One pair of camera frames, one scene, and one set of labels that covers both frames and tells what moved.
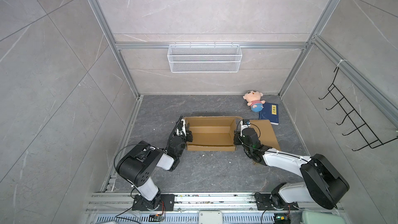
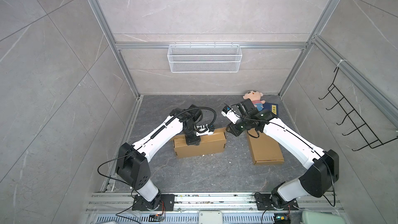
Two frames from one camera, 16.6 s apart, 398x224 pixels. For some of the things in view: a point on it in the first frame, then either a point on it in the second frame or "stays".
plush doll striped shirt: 253,97 stays
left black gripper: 188,136 to 192,141
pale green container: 315,217 stays
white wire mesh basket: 204,58 stays
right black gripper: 236,141 to 233,130
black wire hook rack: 372,140 stays
